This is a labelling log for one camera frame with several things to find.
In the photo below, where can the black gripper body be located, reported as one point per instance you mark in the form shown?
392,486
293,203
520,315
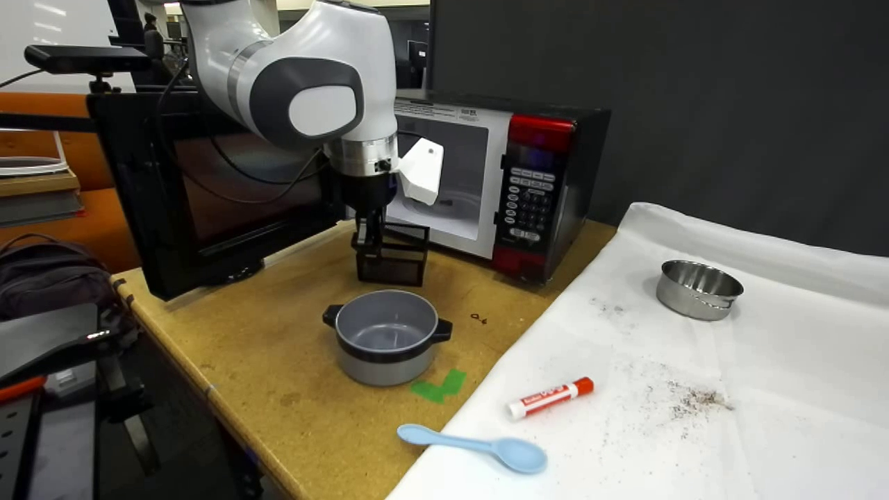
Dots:
366,194

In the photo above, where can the black mesh box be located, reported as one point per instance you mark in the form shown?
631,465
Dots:
399,258

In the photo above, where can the red microwave door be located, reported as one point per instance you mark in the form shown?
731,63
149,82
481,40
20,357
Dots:
195,231

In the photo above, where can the red white marker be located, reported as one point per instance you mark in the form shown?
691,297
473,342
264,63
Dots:
545,397

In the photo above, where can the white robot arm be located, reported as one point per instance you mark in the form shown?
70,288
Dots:
278,64

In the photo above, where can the steel bowl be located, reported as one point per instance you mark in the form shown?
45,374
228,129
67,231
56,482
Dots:
695,301

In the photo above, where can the orange sofa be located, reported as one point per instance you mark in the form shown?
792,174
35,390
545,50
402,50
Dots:
102,222

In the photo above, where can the light blue plastic spoon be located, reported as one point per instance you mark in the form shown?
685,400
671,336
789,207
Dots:
517,454

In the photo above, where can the white paper sheet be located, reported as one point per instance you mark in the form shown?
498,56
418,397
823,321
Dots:
649,371

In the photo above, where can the black backpack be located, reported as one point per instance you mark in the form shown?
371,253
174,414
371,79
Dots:
45,279

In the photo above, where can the stack of books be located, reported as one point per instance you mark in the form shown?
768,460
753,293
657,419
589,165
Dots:
36,185

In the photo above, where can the black tripod stand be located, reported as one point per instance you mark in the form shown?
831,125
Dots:
56,446

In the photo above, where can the dark grey backdrop curtain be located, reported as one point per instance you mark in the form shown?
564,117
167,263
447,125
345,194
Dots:
739,92

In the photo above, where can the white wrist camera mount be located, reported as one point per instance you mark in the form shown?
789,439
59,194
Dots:
420,171

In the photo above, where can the black stereo camera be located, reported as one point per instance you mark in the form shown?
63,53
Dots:
85,58

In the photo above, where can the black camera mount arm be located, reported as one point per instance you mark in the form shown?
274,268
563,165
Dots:
43,119

